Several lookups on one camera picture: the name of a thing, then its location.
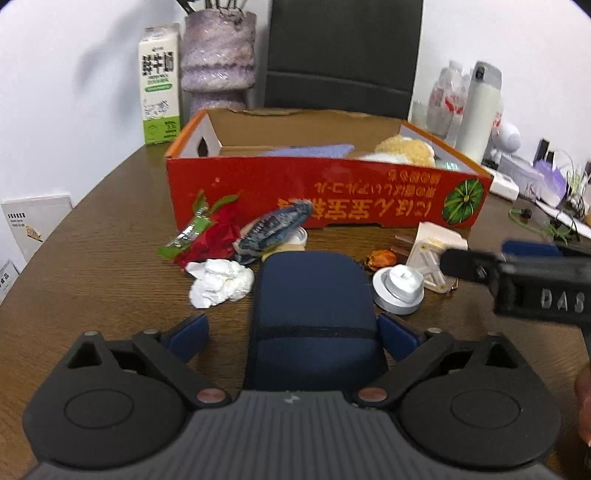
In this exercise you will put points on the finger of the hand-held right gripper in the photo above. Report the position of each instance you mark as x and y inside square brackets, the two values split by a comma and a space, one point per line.
[531, 248]
[466, 265]

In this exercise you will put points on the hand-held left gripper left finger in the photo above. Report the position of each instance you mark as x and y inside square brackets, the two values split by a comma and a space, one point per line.
[188, 333]

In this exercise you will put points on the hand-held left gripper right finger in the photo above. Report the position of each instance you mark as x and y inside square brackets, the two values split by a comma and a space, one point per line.
[398, 339]

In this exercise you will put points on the cream plastic part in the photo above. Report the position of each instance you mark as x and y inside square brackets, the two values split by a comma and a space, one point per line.
[431, 251]

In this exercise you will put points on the dark blue fabric case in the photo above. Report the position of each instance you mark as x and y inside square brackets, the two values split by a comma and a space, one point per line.
[316, 300]

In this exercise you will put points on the red cardboard box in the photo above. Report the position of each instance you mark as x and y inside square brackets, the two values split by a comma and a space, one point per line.
[351, 194]

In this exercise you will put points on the wooden desktop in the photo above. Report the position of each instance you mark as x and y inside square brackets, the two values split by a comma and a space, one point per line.
[106, 295]

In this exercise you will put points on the person's right hand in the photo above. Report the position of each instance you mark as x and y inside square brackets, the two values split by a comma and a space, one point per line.
[584, 406]

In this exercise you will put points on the round silver metal lid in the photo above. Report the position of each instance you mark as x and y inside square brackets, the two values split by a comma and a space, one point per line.
[398, 288]

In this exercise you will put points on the crumpled white tissue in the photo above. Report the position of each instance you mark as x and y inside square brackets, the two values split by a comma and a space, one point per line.
[221, 282]

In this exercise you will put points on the white power adapter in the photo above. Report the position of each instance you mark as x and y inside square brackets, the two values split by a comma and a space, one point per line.
[504, 187]

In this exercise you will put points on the purple plastic bag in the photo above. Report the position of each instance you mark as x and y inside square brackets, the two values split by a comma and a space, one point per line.
[554, 177]

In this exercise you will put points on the orange candy wrapper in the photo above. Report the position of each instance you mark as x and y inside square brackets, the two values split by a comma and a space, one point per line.
[379, 258]

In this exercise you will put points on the red crumpled wrapper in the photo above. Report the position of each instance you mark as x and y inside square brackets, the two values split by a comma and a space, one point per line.
[217, 237]

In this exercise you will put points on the green silver wrapper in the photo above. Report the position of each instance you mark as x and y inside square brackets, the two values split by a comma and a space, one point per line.
[191, 228]

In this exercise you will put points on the white round desk gadget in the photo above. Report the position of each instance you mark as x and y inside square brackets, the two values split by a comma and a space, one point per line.
[507, 137]

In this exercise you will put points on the yellow plush toy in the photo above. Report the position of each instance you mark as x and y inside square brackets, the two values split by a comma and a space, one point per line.
[408, 148]

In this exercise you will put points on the blue snack wrapper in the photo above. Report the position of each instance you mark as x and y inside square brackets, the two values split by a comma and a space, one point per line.
[270, 227]

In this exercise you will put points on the white thermos flask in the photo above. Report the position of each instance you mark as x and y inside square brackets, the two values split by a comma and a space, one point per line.
[480, 108]

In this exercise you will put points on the clear plastic water bottle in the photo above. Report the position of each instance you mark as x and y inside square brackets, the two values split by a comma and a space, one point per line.
[459, 92]
[438, 104]

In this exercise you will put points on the large white printed card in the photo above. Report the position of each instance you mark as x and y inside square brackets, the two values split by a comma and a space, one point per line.
[34, 226]

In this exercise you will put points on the small white printed card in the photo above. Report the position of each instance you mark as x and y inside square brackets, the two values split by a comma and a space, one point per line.
[6, 279]

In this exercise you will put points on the lilac cloth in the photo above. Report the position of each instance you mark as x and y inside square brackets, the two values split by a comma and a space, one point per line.
[309, 150]

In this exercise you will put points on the white green milk carton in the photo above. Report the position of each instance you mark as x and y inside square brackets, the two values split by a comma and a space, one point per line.
[159, 87]

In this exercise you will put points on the black office chair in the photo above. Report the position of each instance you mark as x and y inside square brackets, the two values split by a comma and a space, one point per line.
[341, 50]

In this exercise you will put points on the purple ribbed vase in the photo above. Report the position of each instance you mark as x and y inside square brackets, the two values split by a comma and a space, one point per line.
[219, 55]

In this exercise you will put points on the dark dried branches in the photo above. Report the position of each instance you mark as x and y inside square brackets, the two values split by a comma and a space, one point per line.
[214, 4]

